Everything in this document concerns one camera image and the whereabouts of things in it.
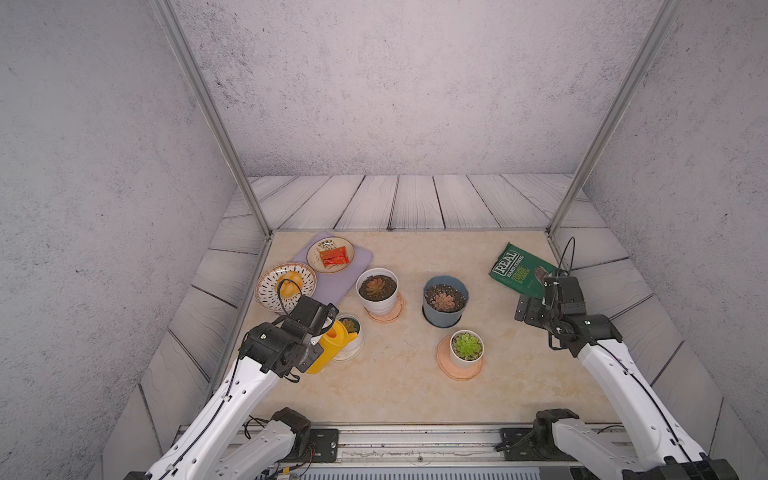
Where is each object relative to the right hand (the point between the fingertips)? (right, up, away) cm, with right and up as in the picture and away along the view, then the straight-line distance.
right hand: (541, 307), depth 79 cm
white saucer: (-51, -15, +10) cm, 54 cm away
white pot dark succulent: (-43, +3, +12) cm, 45 cm away
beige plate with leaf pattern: (-62, +14, +32) cm, 71 cm away
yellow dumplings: (-73, +3, +20) cm, 76 cm away
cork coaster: (-39, -6, +17) cm, 43 cm away
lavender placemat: (-59, +2, +23) cm, 64 cm away
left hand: (-61, -7, -5) cm, 61 cm away
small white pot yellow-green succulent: (-50, -7, +8) cm, 51 cm away
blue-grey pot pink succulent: (-24, 0, +10) cm, 26 cm away
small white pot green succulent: (-20, -11, 0) cm, 22 cm away
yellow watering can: (-53, -7, -7) cm, 54 cm away
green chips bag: (+5, +9, +26) cm, 28 cm away
